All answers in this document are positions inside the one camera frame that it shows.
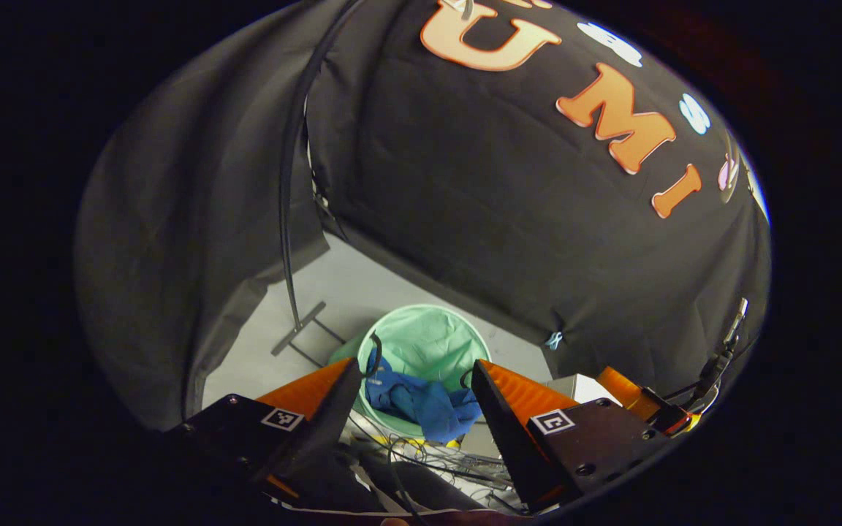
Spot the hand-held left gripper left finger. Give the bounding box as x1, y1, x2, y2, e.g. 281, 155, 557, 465
165, 357, 364, 512

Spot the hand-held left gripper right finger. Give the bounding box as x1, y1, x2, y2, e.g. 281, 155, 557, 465
471, 359, 675, 514

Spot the blue knit jacket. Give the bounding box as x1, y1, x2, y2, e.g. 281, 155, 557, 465
364, 356, 484, 444

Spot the green laundry hamper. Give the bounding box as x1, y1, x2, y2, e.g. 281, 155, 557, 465
330, 304, 493, 443

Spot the black metal clothes rack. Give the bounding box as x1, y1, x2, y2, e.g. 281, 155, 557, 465
271, 0, 371, 370

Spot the black backdrop cloth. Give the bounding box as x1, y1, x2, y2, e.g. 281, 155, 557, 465
74, 0, 773, 432

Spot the tangle of black cables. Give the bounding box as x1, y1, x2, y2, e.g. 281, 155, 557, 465
348, 413, 520, 516

